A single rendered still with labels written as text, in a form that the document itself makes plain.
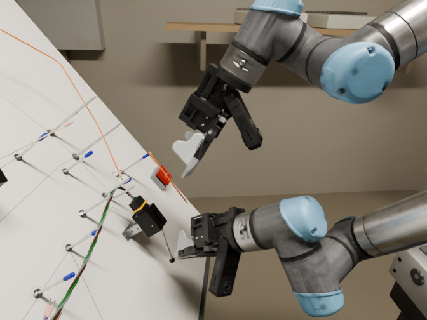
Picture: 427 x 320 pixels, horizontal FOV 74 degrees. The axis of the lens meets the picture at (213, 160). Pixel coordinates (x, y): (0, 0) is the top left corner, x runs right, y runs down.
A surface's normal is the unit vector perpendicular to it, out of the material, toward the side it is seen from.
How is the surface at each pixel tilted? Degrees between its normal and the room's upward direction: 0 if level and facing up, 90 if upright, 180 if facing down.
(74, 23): 90
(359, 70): 90
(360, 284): 0
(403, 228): 87
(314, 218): 52
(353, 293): 0
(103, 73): 90
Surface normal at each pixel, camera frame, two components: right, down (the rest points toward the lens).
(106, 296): 0.81, -0.48
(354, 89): 0.08, 0.46
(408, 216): -0.90, -0.09
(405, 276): -0.99, 0.02
